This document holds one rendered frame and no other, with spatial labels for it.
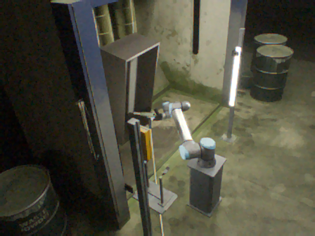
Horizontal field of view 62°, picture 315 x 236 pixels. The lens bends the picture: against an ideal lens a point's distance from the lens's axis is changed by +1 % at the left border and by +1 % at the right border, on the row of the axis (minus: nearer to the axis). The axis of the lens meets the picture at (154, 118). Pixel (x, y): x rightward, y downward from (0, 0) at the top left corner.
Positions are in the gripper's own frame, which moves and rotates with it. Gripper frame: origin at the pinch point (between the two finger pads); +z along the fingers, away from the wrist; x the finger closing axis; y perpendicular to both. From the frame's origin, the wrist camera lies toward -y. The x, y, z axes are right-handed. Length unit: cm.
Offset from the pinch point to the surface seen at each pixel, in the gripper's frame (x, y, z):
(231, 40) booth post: -11, -99, -158
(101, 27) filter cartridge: 74, -127, 17
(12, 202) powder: -41, 47, 167
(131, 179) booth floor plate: 8, 78, 28
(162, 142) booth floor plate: 33, 47, -44
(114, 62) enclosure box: -40, -64, 62
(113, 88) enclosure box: -22, -39, 56
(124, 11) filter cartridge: 85, -156, -29
